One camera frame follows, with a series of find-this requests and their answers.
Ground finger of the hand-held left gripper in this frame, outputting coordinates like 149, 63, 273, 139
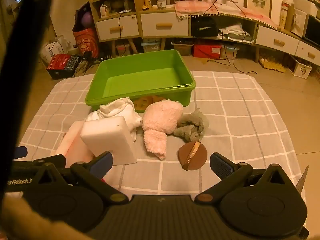
12, 154, 67, 172
14, 146, 28, 158

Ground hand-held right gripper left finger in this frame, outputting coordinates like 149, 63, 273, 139
31, 152, 129, 205

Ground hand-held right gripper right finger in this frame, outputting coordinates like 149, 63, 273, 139
194, 152, 293, 204

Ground brown powder puff with ribbon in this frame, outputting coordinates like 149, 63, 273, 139
178, 141, 208, 171

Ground pink sponge block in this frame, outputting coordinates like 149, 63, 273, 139
54, 121, 94, 162

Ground white sponge block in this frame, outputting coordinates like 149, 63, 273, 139
80, 116, 137, 166

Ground green plastic bin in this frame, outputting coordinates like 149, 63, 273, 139
84, 49, 196, 113

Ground person's left forearm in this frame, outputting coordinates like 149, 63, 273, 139
0, 195, 88, 240

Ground grey fluffy cloth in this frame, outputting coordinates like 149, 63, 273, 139
173, 108, 210, 142

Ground grey checked tablecloth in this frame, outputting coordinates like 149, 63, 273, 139
19, 70, 307, 205

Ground white cloth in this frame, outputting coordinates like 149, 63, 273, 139
86, 97, 143, 140

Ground pink fluffy towel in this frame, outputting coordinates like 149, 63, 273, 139
142, 99, 184, 160

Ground red and black box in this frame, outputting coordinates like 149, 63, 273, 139
46, 54, 80, 79

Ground white plastic bag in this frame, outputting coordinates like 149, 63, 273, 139
40, 35, 68, 63

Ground egg tray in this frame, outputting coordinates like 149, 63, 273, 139
259, 56, 287, 73

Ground pale plastic storage box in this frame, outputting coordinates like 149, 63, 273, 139
221, 45, 240, 60

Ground red shopping bag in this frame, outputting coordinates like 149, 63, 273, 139
72, 29, 99, 58

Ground clear plastic storage box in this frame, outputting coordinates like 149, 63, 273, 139
171, 41, 195, 56

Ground white box with picture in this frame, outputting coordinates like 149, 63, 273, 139
291, 57, 313, 78

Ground teal lid plastic box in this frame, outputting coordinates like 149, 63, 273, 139
141, 40, 160, 53

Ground pile of folded clothes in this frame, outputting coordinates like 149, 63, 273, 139
217, 24, 255, 43

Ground low cabinet with white drawers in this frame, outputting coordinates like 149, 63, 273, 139
139, 7, 320, 67

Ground black bag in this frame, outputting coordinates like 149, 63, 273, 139
191, 17, 219, 38

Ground purple ball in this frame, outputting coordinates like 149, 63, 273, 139
81, 12, 94, 28

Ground white carton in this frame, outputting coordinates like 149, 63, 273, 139
99, 4, 110, 18

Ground pink cloth with tassels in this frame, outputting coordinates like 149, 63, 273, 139
175, 0, 279, 29

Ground black appliance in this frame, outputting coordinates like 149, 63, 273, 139
302, 15, 320, 47

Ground black strap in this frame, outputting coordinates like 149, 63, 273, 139
0, 0, 56, 195

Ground black cable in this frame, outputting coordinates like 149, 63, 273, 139
118, 12, 125, 40

